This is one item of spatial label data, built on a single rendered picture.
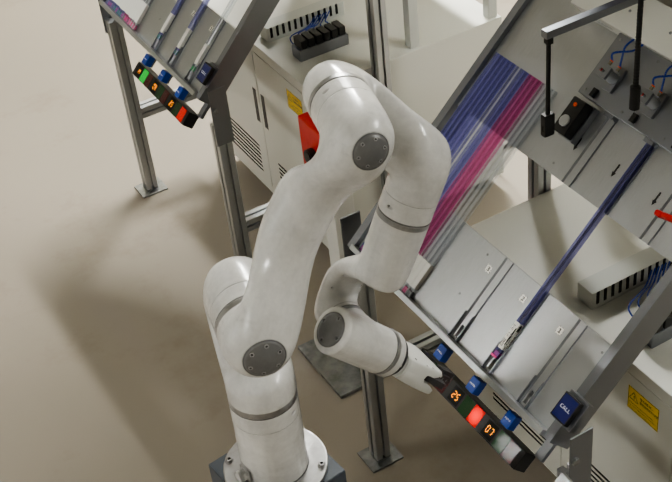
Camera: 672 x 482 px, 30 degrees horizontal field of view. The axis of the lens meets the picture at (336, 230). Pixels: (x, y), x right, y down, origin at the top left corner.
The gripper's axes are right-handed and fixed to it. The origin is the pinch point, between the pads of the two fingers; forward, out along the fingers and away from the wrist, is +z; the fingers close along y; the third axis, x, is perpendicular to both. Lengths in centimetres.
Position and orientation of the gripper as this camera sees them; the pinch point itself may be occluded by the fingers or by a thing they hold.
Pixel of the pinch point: (441, 376)
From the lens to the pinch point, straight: 233.6
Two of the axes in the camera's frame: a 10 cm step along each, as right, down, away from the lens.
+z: 6.4, 3.3, 6.9
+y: 5.1, 4.9, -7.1
